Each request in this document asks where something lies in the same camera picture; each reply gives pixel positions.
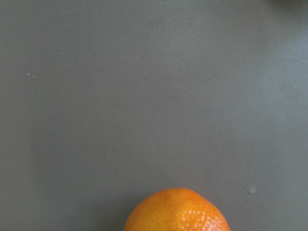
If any orange fruit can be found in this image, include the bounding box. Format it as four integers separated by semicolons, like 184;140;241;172
124;188;230;231

